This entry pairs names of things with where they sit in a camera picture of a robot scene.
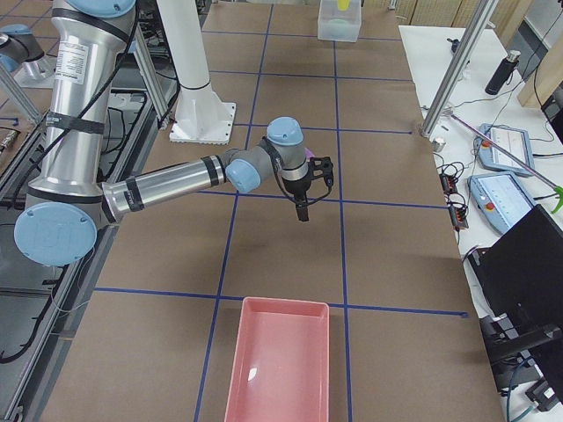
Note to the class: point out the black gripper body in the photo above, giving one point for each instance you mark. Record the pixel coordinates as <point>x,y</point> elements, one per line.
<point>296,189</point>

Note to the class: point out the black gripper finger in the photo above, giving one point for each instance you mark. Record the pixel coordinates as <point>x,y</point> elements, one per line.
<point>302,211</point>

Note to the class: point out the purple cloth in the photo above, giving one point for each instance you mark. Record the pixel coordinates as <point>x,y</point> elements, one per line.
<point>309,154</point>

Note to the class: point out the yellow plastic cup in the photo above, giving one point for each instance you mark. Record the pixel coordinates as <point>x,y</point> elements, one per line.
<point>343,4</point>

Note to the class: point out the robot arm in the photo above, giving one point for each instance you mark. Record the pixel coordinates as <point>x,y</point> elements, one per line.
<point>68,196</point>

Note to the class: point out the translucent plastic storage box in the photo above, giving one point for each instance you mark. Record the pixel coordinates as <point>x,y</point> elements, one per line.
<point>328,9</point>

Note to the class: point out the pink plastic bin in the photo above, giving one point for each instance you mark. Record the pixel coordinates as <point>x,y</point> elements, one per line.
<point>281,365</point>

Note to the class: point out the blue teach pendant near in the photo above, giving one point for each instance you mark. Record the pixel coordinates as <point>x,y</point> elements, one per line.
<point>501,198</point>

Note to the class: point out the blue teach pendant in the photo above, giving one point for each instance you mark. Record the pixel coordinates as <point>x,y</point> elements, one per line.
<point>501,198</point>
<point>514,140</point>

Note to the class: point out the black water bottle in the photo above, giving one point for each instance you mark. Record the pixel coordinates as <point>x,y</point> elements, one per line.
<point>503,72</point>

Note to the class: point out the blue teach pendant far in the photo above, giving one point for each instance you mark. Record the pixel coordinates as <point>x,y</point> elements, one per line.
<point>514,140</point>

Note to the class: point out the black laptop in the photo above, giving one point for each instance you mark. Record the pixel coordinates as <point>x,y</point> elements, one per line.
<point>521,274</point>

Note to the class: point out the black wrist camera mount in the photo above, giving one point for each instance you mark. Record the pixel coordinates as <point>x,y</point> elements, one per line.
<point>322,167</point>

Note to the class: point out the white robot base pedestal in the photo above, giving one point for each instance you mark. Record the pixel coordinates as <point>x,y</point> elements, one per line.
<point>200,115</point>

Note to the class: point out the aluminium frame post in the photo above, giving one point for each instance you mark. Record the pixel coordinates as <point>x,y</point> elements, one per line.
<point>468,42</point>

